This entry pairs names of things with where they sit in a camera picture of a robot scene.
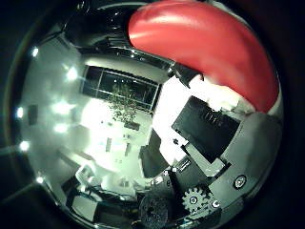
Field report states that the dark framed window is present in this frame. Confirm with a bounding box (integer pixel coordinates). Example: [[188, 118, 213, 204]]
[[79, 65, 160, 113]]

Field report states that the green leafy plant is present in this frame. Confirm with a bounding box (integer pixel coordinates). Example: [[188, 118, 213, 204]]
[[107, 83, 141, 126]]

